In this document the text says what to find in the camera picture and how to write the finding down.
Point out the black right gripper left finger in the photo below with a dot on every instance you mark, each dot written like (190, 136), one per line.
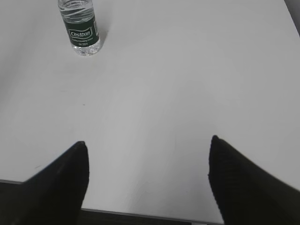
(54, 196)

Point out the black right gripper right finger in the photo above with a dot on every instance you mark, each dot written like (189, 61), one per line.
(245, 193)

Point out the clear green-label water bottle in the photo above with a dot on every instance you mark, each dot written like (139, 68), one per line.
(80, 22)

